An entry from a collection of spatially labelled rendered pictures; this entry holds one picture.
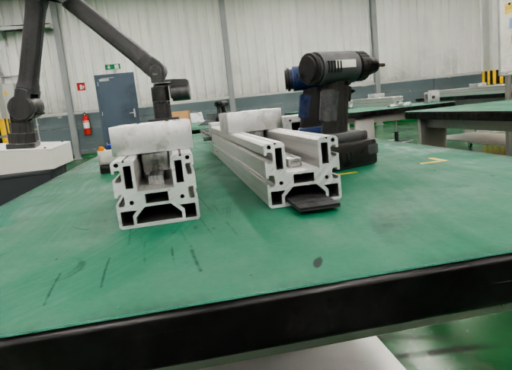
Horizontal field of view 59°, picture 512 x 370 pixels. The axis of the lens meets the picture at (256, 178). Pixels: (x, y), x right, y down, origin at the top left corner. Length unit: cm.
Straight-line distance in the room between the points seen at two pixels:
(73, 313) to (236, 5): 1254
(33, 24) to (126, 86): 1085
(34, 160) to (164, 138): 100
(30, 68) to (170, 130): 105
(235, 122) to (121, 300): 58
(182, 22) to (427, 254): 1231
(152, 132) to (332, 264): 35
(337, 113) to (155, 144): 37
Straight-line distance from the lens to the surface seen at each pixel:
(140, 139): 63
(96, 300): 38
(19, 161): 161
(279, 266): 38
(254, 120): 89
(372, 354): 134
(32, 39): 164
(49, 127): 1282
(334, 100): 85
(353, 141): 86
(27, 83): 164
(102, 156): 122
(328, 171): 60
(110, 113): 1249
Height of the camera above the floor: 91
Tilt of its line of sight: 9 degrees down
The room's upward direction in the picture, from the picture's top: 6 degrees counter-clockwise
